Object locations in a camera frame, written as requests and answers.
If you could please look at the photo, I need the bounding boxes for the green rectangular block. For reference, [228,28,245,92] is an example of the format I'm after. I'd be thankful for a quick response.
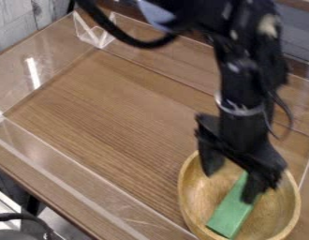
[206,172,257,240]

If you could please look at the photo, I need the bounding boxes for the black cable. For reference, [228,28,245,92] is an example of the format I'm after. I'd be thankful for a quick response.
[0,213,53,240]

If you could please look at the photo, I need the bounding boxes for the black metal mount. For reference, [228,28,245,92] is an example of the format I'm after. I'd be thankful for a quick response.
[17,205,71,240]

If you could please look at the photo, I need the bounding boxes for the clear acrylic corner bracket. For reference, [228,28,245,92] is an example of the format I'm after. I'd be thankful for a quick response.
[72,11,115,49]

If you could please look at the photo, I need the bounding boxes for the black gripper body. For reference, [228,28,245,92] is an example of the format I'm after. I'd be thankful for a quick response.
[196,103,288,189]

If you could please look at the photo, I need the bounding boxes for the brown wooden bowl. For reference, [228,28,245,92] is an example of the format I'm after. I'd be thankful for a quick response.
[177,151,301,240]

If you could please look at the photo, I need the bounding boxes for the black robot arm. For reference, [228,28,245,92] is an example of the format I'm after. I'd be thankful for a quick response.
[75,0,289,204]

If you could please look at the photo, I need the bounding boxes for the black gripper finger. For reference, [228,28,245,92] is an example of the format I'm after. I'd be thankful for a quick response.
[198,140,225,177]
[241,172,270,204]

